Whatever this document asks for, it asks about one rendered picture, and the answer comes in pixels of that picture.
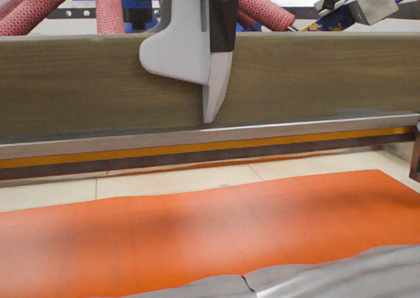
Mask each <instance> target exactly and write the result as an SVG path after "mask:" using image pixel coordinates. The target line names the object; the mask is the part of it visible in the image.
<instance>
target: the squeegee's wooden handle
mask: <svg viewBox="0 0 420 298"><path fill-rule="evenodd" d="M155 34H156V33H126V34H67V35H9V36H8V37H0V139H7V138H25V137H43V136H53V135H70V134H80V133H98V132H108V131H126V130H136V129H154V128H164V127H182V126H192V125H210V124H221V123H239V122H249V121H268V120H277V119H295V118H306V117H324V116H341V115H351V114H369V113H379V112H397V111H406V110H410V111H412V112H415V113H418V114H419V120H420V32H236V42H235V49H234V50H233V55H232V66H231V71H230V77H229V81H228V83H227V87H226V92H225V96H224V99H223V101H222V103H221V105H220V108H219V110H218V112H217V114H216V116H215V118H214V120H213V122H211V123H204V122H203V101H202V90H203V85H200V84H197V83H191V82H187V81H182V80H178V79H173V78H170V77H164V76H161V75H156V74H151V73H150V72H148V71H147V70H145V69H144V67H143V66H142V65H141V62H140V46H141V44H142V42H143V41H144V40H145V39H147V38H149V37H151V36H153V35H155Z"/></svg>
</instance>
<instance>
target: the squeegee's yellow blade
mask: <svg viewBox="0 0 420 298"><path fill-rule="evenodd" d="M412 132H413V131H412V130H411V127H410V126H407V127H392V128H384V129H369V130H360V131H345V132H336V133H321V134H313V135H297V136H289V137H274V138H258V139H249V140H233V141H224V142H209V143H201V144H185V145H176V146H169V147H161V148H145V149H136V150H120V151H112V152H97V153H88V154H73V155H66V154H65V156H64V155H57V156H41V157H34V158H18V159H10V160H0V168H8V167H21V166H29V165H50V164H59V163H73V162H81V161H96V160H110V159H118V158H133V157H141V156H156V155H164V154H178V153H187V152H201V151H210V150H224V149H233V148H247V147H255V146H262V145H271V144H285V143H293V142H308V141H316V140H330V139H338V138H353V137H367V136H375V135H389V134H397V133H412Z"/></svg>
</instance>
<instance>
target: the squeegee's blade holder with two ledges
mask: <svg viewBox="0 0 420 298"><path fill-rule="evenodd" d="M418 122H419V114H418V113H415V112H412V111H410V110H406V111H397V112H379V113H369V114H351V115H341V116H324V117H306V118H295V119H277V120H268V121H249V122H239V123H221V124H210V125H192V126H182V127H164V128H154V129H136V130H126V131H108V132H98V133H80V134H70V135H53V136H43V137H25V138H7V139H0V160H10V159H18V158H34V157H41V156H57V155H64V156H65V154H66V155H73V154H88V153H97V152H112V151H120V150H136V149H145V148H161V147H169V146H176V145H185V144H201V143H209V142H224V141H233V140H249V139H258V138H274V137H289V136H297V135H313V134H321V133H336V132H345V131H360V130H369V129H384V128H392V127H407V126H415V125H418Z"/></svg>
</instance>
